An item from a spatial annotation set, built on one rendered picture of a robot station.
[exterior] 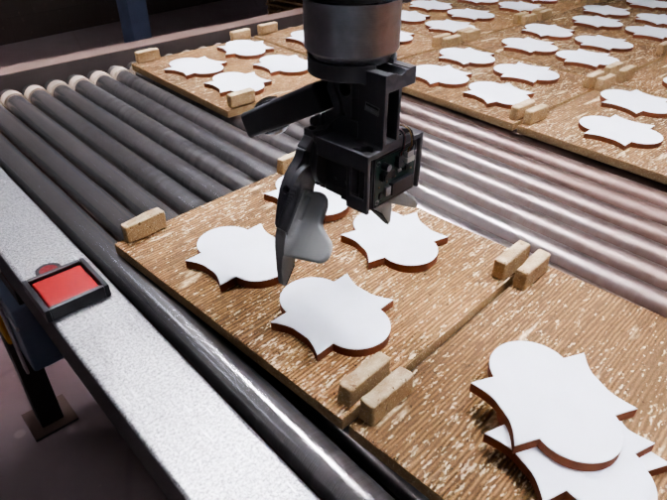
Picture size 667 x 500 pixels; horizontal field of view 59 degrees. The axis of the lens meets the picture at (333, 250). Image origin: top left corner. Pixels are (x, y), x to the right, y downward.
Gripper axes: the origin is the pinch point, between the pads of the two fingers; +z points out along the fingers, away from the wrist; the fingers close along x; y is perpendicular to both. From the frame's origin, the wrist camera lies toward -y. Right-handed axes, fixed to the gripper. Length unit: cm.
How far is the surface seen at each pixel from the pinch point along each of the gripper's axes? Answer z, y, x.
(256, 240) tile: 7.9, -16.5, 3.0
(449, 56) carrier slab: 8, -45, 87
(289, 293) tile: 8.0, -5.6, -1.3
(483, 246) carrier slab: 9.2, 4.2, 23.6
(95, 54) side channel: 8, -107, 28
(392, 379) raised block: 6.5, 11.8, -4.5
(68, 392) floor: 103, -108, -4
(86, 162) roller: 11, -60, 1
